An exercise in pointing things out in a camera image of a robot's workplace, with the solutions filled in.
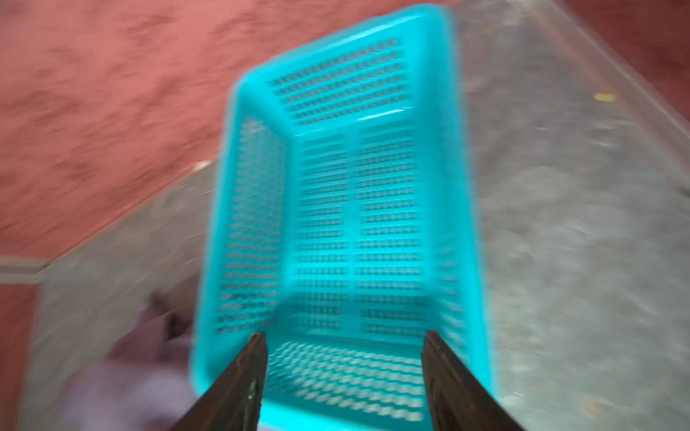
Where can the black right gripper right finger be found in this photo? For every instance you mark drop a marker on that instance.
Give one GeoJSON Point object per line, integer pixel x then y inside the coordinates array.
{"type": "Point", "coordinates": [456, 399]}

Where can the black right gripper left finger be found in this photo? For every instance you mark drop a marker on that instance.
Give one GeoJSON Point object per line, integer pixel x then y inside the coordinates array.
{"type": "Point", "coordinates": [234, 401]}

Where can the purple trousers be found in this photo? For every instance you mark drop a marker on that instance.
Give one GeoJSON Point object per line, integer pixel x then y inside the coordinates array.
{"type": "Point", "coordinates": [141, 383]}

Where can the teal plastic basket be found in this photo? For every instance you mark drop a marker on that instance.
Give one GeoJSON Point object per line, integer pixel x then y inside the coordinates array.
{"type": "Point", "coordinates": [343, 227]}

